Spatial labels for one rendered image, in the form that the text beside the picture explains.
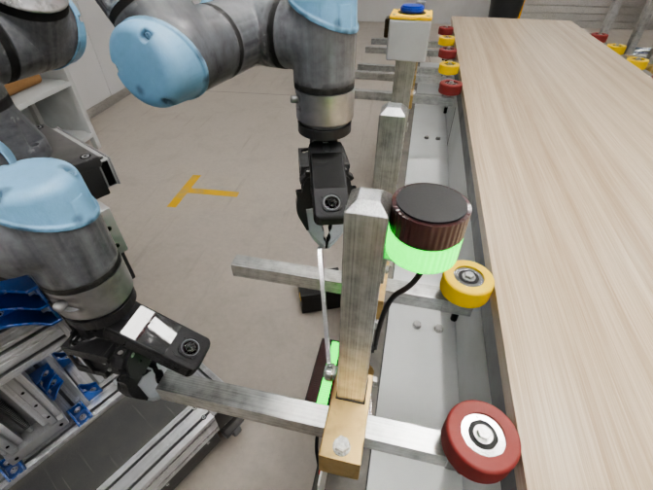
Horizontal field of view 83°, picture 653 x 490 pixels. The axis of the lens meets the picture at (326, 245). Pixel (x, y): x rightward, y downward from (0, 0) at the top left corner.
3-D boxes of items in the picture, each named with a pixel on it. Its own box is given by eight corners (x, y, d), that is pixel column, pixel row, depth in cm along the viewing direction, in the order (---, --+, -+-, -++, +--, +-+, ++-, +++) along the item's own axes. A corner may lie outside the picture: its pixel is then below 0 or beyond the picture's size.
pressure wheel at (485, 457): (428, 496, 46) (448, 461, 38) (429, 431, 52) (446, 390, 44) (496, 513, 45) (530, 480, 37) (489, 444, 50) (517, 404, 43)
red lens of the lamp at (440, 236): (385, 244, 28) (388, 221, 27) (392, 200, 33) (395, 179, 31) (466, 256, 27) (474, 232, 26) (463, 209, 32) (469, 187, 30)
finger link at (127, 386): (150, 375, 51) (129, 338, 46) (161, 378, 51) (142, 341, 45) (129, 407, 48) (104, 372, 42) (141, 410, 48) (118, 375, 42)
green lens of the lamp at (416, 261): (382, 267, 30) (384, 247, 28) (389, 223, 34) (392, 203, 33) (459, 279, 29) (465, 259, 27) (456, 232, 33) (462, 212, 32)
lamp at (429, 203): (366, 374, 41) (388, 217, 27) (373, 333, 45) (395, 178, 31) (421, 385, 40) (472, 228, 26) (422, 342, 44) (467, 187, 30)
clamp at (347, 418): (318, 471, 46) (317, 455, 43) (339, 373, 56) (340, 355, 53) (362, 482, 45) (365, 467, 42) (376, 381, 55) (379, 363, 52)
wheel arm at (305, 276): (233, 279, 71) (229, 263, 68) (240, 267, 73) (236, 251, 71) (468, 320, 64) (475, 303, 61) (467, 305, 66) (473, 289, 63)
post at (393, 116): (359, 332, 79) (379, 108, 48) (360, 319, 82) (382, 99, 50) (374, 334, 79) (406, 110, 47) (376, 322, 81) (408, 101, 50)
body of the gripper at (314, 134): (344, 178, 61) (346, 105, 53) (353, 208, 54) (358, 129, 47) (297, 181, 60) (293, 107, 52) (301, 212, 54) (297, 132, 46)
